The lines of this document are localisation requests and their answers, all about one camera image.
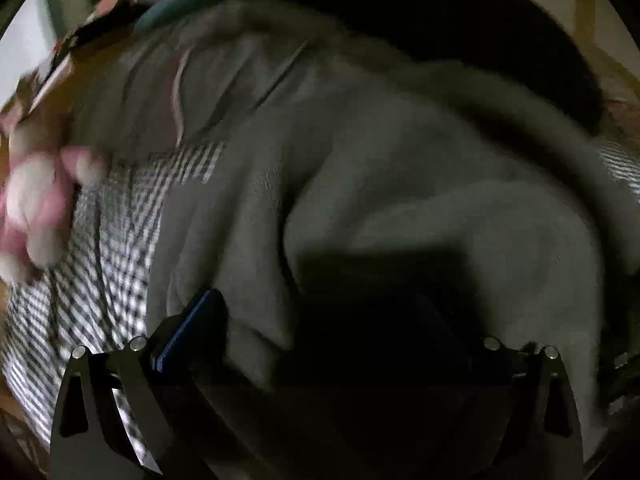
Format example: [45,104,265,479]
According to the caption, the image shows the teal pillow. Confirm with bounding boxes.
[134,0,243,32]

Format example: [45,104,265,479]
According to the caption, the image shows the black white checkered bed sheet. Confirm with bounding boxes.
[0,137,640,456]

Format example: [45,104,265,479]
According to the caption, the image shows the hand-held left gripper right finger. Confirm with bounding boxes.
[415,292,586,480]

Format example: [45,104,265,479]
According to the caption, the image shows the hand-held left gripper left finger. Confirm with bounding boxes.
[50,287,226,480]

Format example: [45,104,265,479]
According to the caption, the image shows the pink plush bear toy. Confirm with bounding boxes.
[0,110,108,286]

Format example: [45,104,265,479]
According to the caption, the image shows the grey-green garment with pink stripe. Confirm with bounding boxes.
[70,25,313,158]

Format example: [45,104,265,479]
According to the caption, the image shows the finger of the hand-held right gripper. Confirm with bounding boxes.
[597,342,638,411]

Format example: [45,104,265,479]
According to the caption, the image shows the black garment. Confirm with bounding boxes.
[240,0,607,133]

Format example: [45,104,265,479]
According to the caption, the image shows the grey-green zip hoodie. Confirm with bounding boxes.
[147,0,618,480]

